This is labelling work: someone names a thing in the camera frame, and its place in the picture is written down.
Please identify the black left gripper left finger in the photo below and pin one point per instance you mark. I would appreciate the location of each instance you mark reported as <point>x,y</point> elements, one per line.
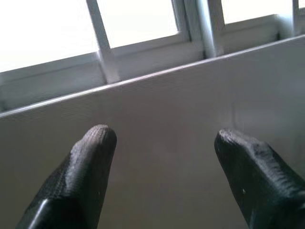
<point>78,176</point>

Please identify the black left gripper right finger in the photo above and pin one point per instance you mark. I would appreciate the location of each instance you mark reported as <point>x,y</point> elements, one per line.
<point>259,181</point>

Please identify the white window bar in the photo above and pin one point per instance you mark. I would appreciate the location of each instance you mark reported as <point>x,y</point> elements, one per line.
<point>102,43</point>
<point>295,16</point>
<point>206,31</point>

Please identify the white window frame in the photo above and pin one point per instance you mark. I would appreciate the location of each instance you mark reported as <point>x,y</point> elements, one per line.
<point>155,59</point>

